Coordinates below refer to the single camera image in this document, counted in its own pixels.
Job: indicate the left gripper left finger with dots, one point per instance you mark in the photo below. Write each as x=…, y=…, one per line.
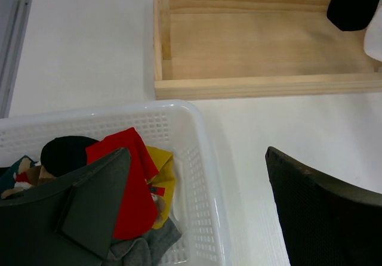
x=69, y=220

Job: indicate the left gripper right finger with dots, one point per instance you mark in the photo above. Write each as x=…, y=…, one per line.
x=324, y=220

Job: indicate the red santa sock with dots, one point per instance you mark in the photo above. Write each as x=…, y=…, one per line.
x=138, y=211

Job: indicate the mustard yellow sock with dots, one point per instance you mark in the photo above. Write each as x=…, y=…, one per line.
x=162, y=186

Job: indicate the black sock white stripes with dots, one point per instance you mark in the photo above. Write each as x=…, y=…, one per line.
x=351, y=15

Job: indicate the brown striped sock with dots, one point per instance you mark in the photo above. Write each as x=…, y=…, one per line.
x=25, y=174

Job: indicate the black sock in basket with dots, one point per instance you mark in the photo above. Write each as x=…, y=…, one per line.
x=63, y=155

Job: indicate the grey sock in basket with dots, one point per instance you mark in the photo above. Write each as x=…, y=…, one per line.
x=147, y=249

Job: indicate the white cloth in basket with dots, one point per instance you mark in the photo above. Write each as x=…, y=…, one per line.
x=179, y=208

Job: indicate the white plastic basket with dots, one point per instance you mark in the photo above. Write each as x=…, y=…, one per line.
x=173, y=125

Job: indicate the wooden clothes rack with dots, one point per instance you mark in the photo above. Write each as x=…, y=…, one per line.
x=211, y=49

